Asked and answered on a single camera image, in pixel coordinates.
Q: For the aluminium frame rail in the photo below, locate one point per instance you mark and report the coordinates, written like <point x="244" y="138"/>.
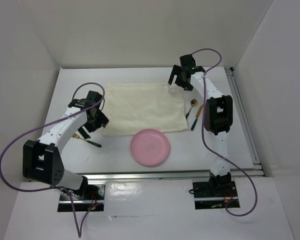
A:
<point x="242" y="112"/>
<point x="158" y="175"/>

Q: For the pink round plate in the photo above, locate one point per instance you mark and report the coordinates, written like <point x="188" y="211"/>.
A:
<point x="149" y="147"/>

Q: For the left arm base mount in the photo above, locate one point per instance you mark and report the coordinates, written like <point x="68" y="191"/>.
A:
<point x="92" y="200"/>

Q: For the cream cloth placemat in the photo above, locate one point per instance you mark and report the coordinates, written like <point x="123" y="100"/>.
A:
<point x="132" y="107"/>

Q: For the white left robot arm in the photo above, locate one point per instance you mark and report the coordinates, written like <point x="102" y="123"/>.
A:
<point x="42" y="160"/>

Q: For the gold knife green handle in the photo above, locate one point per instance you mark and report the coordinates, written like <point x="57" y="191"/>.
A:
<point x="199" y="111"/>

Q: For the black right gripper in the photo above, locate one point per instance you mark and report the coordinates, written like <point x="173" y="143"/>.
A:
<point x="176" y="69"/>

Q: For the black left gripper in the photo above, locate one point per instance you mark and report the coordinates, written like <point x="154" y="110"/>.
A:
<point x="101" y="120"/>

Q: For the gold spoon green handle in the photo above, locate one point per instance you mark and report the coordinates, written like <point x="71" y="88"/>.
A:
<point x="193" y="103"/>

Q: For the aluminium right frame rail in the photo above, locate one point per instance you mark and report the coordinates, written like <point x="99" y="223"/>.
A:
<point x="242" y="112"/>

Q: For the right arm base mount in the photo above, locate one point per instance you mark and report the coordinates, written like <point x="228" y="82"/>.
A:
<point x="206" y="198"/>

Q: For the clear plastic cup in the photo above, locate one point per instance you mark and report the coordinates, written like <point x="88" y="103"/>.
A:
<point x="173" y="89"/>

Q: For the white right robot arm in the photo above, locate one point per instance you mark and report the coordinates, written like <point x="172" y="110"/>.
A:
<point x="217" y="118"/>

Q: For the aluminium front frame rail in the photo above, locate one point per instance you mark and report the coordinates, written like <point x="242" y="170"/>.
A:
<point x="158" y="175"/>

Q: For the gold fork green handle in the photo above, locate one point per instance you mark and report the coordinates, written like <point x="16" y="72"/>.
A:
<point x="75" y="136"/>

